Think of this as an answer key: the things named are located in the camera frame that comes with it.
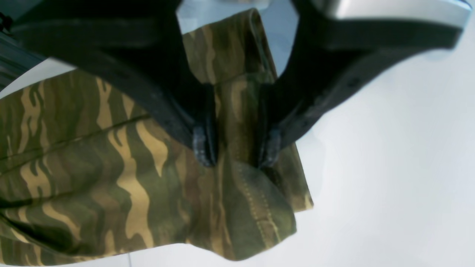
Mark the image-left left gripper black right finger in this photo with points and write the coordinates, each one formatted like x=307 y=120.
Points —
x=339 y=47

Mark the camouflage T-shirt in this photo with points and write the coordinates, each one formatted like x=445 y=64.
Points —
x=86 y=173

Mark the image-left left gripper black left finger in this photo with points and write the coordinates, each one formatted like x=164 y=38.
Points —
x=136 y=46

